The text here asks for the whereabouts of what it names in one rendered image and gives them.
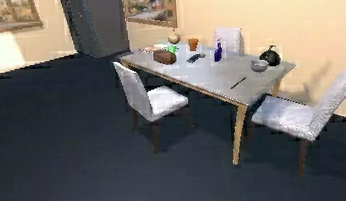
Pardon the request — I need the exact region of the black kettle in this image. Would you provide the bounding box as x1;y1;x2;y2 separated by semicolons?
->
258;44;282;68

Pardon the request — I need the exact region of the grey wooden-legged dining table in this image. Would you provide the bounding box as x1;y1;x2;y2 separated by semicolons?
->
118;35;303;172

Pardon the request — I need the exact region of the brown carton box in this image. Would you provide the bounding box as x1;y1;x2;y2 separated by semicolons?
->
152;48;178;67

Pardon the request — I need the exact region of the wood-framed window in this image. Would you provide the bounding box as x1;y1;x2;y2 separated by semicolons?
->
122;0;179;32
0;0;45;35

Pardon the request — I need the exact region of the white upholstered chair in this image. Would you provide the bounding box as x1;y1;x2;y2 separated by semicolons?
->
247;65;346;183
112;56;196;157
212;25;245;58

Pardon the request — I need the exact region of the orange cup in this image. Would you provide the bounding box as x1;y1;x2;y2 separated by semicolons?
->
187;37;200;52

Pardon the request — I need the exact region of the black knife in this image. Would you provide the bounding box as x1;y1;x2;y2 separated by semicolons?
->
229;76;248;90

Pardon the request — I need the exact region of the plate with food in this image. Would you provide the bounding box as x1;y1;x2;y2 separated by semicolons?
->
139;44;161;54

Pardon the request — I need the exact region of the grey bowl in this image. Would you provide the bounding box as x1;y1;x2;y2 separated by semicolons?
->
250;59;270;74

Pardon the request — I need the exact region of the tan round pot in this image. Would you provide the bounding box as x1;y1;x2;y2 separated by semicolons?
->
167;29;182;46

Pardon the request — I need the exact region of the blue bottle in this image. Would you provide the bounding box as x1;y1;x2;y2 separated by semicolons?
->
212;40;224;63

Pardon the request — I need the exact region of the dark remote control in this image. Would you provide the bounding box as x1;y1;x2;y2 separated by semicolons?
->
185;53;203;64

